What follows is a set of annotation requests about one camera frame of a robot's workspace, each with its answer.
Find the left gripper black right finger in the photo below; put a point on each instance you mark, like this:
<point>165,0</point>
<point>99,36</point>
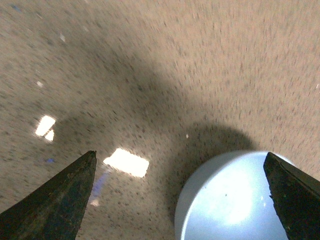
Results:
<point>295,196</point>

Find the blue bowl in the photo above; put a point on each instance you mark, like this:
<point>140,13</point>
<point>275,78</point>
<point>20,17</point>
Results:
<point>228,198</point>

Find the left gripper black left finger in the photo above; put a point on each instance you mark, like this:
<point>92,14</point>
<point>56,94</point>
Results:
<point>56,209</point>

